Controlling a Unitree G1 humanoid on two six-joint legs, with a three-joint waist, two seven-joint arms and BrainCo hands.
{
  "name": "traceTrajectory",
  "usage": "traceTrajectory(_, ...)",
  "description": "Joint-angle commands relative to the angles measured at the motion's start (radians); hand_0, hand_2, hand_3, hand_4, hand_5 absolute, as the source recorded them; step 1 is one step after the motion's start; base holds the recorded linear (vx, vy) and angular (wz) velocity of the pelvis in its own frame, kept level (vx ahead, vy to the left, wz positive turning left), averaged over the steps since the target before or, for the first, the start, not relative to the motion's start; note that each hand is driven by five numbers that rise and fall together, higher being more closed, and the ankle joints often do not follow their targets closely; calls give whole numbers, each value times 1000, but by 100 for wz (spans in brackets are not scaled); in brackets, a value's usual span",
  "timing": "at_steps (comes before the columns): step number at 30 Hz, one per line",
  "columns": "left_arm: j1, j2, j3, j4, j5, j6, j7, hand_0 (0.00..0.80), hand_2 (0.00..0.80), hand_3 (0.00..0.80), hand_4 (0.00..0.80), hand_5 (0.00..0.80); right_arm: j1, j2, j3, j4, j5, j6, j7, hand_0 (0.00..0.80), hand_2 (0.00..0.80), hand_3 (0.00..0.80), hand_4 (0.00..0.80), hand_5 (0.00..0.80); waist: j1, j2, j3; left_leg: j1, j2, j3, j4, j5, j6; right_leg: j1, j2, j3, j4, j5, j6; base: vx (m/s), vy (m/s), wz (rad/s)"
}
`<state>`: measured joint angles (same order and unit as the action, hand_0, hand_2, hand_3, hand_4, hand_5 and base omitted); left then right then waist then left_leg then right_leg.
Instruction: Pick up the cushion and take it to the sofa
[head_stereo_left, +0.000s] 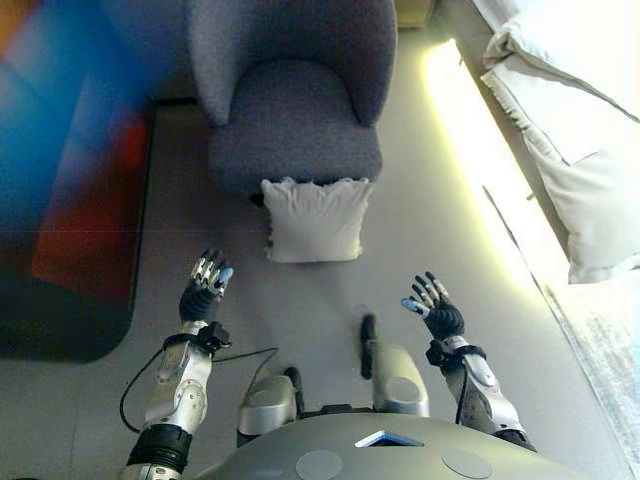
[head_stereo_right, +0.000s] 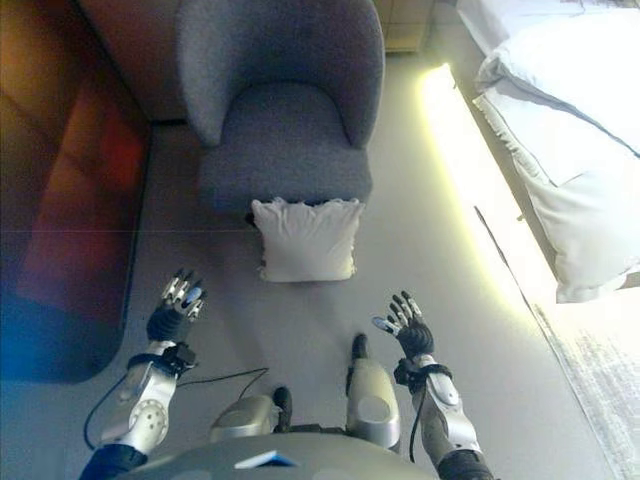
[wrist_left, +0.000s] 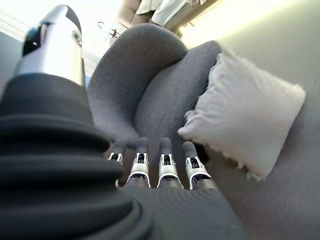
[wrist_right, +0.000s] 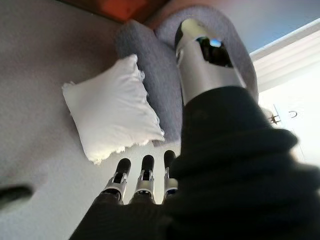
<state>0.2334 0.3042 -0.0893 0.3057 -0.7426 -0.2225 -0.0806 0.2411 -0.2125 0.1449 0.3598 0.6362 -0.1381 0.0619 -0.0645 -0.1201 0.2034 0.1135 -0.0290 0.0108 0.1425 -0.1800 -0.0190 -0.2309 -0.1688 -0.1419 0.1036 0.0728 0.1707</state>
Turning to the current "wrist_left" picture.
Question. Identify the left robot hand black silver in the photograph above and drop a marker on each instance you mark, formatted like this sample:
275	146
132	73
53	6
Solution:
50	162

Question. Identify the white fringed cushion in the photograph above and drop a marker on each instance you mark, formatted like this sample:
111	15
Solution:
245	110

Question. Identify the grey fabric armchair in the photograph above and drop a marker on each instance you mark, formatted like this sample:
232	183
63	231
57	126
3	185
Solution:
125	80

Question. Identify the beige tufted headboard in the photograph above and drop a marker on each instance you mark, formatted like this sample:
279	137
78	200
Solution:
128	10

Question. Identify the bed with white sheets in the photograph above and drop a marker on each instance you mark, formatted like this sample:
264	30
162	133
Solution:
167	11

